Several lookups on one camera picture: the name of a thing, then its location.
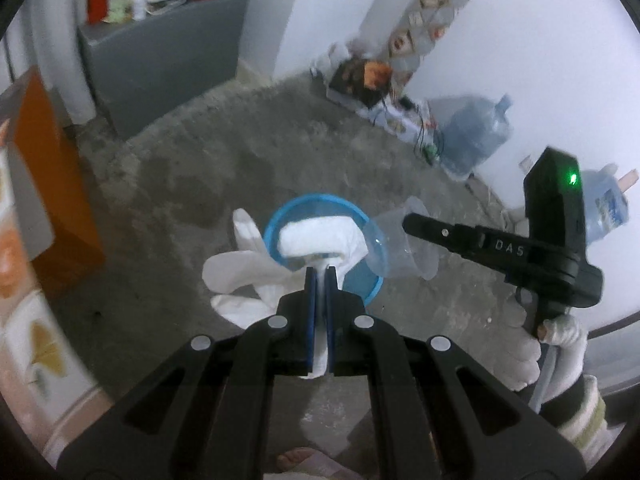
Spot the person's right hand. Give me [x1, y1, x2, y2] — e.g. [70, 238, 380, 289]
[492, 294, 589, 404]

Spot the grey cabinet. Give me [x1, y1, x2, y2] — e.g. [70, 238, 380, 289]
[77, 0, 251, 138]

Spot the dark printed bag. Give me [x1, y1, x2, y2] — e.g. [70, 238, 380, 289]
[330, 57, 393, 106]

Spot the light green packet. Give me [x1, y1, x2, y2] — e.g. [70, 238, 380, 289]
[106, 0, 133, 24]

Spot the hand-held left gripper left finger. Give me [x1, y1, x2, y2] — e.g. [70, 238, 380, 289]
[57, 267, 321, 480]

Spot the person's right forearm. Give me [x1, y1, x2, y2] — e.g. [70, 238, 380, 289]
[537, 375, 609, 466]

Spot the person's foot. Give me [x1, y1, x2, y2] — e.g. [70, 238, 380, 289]
[276, 447, 361, 480]

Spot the blue trash bin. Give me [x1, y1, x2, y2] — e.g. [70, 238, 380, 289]
[263, 192, 385, 307]

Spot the black cable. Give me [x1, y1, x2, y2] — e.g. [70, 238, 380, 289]
[412, 105, 446, 166]

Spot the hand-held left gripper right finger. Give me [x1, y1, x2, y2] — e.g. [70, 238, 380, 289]
[324, 266, 587, 480]

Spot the clear plastic cup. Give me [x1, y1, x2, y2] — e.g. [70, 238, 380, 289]
[361, 196, 440, 281]

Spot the white plastic bag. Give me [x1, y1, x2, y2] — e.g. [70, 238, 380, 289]
[312, 42, 351, 77]

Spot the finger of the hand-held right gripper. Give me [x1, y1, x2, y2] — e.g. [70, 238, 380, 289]
[402, 212, 483, 261]

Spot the white printed carton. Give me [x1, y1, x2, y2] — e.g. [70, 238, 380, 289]
[327, 82, 436, 146]

